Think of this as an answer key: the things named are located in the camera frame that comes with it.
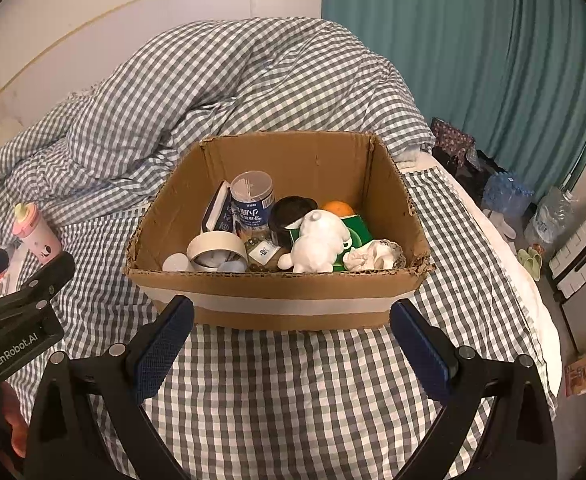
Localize white plastic bottle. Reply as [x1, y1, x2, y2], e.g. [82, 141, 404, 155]
[162, 252, 193, 273]

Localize tape roll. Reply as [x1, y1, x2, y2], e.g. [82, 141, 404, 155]
[187, 231, 249, 273]

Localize navy tissue paper pack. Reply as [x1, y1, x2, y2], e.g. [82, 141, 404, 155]
[201, 181, 235, 233]

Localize green medicine box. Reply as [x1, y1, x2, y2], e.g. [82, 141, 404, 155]
[292, 214, 373, 272]

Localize clear round swab container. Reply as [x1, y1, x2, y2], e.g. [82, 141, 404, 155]
[230, 170, 275, 242]

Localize orange fruit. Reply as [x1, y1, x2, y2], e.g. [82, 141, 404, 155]
[321, 200, 355, 218]

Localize black round jar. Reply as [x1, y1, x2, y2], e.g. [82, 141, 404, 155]
[268, 196, 318, 249]

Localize white tissue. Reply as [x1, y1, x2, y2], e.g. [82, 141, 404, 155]
[343, 240, 406, 272]

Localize person's left hand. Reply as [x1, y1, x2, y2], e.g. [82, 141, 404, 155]
[1, 382, 28, 458]

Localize pink panda bottle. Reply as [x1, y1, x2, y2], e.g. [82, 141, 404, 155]
[12, 203, 62, 266]

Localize green slippers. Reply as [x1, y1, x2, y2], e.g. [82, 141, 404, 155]
[517, 246, 543, 282]

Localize grey checked duvet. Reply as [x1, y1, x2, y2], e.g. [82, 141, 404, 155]
[0, 18, 434, 244]

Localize grey checked bed sheet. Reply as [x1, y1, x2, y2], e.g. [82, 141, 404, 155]
[17, 164, 557, 480]

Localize white suitcase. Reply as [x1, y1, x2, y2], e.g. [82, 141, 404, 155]
[549, 218, 586, 299]

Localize white slippers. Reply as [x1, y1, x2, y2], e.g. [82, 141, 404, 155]
[485, 210, 517, 240]

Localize large water bottle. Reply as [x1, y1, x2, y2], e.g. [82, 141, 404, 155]
[524, 188, 576, 252]

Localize pack of water bottles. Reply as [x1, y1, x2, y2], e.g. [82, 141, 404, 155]
[481, 172, 534, 218]

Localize brown cardboard box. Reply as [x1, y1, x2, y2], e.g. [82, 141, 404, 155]
[126, 132, 431, 331]

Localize floral bag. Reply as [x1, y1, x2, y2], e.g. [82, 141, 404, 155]
[431, 117, 476, 167]

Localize teal curtain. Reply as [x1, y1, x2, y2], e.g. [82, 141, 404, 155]
[322, 0, 586, 195]

